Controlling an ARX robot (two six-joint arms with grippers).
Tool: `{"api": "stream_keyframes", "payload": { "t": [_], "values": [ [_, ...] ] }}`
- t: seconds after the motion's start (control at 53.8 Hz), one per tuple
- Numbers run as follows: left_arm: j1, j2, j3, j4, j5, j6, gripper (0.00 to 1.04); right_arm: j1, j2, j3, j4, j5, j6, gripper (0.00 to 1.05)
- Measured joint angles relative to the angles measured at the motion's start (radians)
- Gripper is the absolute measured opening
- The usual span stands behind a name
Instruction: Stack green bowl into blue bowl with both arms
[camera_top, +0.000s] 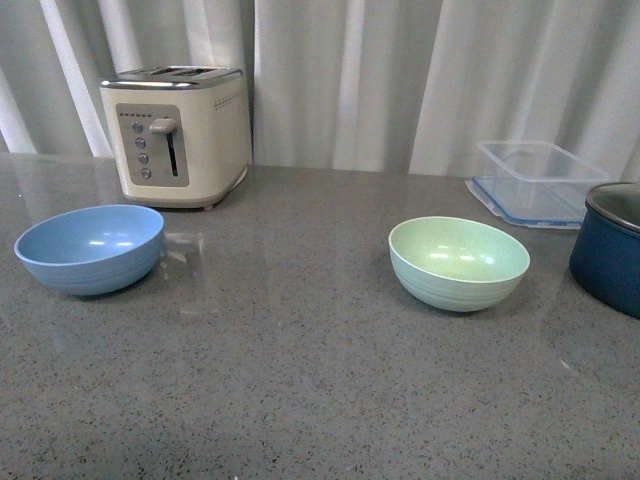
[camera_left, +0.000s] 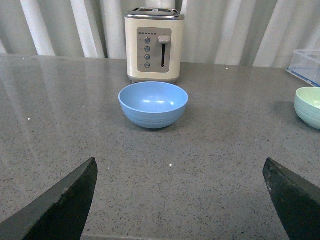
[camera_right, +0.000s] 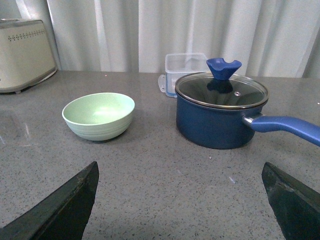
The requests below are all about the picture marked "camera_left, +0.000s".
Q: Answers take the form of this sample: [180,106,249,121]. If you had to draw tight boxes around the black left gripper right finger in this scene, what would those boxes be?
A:
[262,158,320,240]

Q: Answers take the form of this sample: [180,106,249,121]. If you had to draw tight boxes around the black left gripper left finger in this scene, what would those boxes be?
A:
[0,157,98,240]

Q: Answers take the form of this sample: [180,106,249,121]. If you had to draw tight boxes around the green bowl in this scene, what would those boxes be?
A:
[294,87,320,130]

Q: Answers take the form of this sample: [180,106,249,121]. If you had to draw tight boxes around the blue bowl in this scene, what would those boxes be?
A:
[118,81,189,129]

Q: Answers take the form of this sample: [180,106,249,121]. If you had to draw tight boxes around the clear plastic storage container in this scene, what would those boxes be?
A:
[286,49,320,88]

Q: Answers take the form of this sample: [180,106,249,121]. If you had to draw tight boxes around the white curtain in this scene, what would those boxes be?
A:
[0,0,320,68]

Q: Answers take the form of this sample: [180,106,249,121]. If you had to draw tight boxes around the cream two-slot toaster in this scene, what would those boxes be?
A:
[124,7,185,83]

